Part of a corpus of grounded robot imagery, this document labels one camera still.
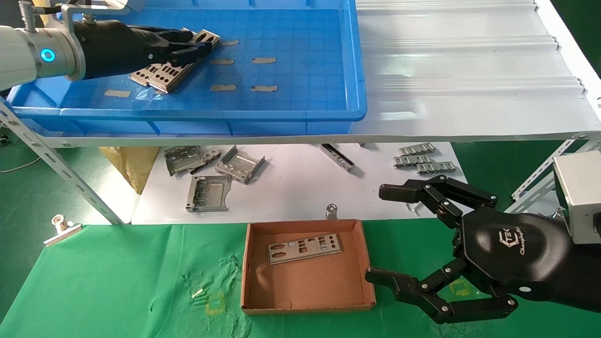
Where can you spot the grey stamped metal bracket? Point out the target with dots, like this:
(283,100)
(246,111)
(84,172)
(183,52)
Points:
(181,159)

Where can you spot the ridged metal strip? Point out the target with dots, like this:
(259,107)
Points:
(436,168)
(413,162)
(417,149)

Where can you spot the brown tape piece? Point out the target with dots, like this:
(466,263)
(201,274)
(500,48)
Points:
(223,88)
(117,93)
(263,60)
(263,88)
(221,61)
(230,42)

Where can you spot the silver binder clip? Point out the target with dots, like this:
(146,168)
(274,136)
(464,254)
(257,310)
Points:
(63,232)
(331,210)

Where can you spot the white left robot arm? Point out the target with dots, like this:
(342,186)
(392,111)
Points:
(19,51)

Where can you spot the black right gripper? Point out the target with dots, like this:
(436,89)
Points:
(516,253)

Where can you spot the small white scraps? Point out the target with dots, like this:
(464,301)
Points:
(198,294)

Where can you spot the small grey metal bracket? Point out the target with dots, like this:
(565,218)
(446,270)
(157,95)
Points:
(212,155)

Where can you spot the green table cloth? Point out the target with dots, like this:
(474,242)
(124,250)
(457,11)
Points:
(141,272)

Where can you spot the white paper sheet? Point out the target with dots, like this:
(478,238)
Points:
(291,188)

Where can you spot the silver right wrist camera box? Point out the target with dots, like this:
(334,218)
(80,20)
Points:
(582,197)

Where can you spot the blue plastic tray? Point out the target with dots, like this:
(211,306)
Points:
(291,37)

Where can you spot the white metal shelf board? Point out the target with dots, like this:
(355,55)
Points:
(446,70)

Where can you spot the u-shaped metal bracket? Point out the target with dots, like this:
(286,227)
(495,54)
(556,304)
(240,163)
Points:
(239,165)

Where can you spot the white slotted rack post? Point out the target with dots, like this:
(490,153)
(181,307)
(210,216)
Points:
(61,162)
(547,171)

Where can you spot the shallow brown cardboard box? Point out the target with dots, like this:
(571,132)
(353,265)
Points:
(305,291)

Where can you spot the small round metal fitting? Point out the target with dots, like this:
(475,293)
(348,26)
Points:
(3,140)

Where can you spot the flat stamped metal plate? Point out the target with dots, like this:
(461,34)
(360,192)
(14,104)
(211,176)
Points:
(209,188)

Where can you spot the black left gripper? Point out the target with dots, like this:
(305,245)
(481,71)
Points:
(117,47)

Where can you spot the long narrow metal bracket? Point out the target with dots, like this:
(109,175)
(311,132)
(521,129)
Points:
(338,158)

